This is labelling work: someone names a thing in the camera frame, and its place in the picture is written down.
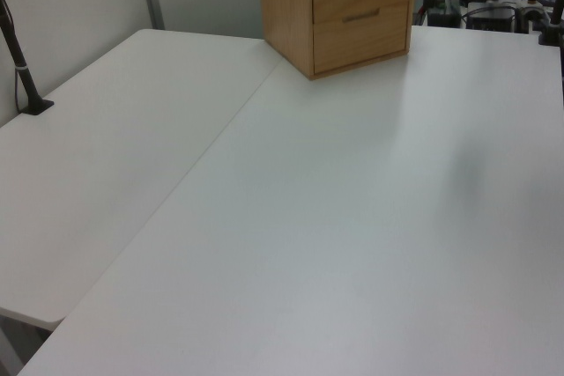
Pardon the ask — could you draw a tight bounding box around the wooden drawer with slot grip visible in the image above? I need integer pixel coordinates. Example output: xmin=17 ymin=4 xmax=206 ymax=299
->
xmin=312 ymin=3 xmax=411 ymax=75

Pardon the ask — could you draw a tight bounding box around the light wooden drawer cabinet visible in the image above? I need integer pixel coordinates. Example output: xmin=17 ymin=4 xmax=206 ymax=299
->
xmin=256 ymin=0 xmax=419 ymax=82

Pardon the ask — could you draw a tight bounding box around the black camera stand with base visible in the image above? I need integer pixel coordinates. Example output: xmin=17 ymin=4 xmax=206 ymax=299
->
xmin=0 ymin=0 xmax=56 ymax=117

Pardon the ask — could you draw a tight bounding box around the black clamp camera stand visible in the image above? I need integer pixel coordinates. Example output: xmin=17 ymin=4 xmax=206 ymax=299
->
xmin=536 ymin=0 xmax=564 ymax=48

